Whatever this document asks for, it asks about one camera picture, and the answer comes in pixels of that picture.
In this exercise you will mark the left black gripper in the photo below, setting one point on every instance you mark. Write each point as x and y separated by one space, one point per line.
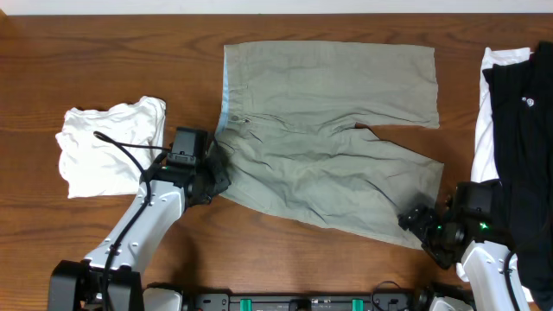
217 171

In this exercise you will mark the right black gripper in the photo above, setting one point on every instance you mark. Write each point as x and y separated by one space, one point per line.
420 221

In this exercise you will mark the khaki green shorts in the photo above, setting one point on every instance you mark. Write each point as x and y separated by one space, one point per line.
296 125

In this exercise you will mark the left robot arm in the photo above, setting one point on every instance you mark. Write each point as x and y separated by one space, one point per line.
110 276

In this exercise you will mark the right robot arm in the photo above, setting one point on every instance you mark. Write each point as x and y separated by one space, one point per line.
491 269

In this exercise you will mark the white garment under pile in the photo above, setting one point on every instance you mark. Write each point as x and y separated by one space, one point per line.
484 167

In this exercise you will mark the folded white t-shirt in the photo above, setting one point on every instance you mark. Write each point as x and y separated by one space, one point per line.
93 167

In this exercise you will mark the black garment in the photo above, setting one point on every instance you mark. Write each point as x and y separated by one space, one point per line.
521 102

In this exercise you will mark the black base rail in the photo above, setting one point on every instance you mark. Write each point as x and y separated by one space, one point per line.
386 296

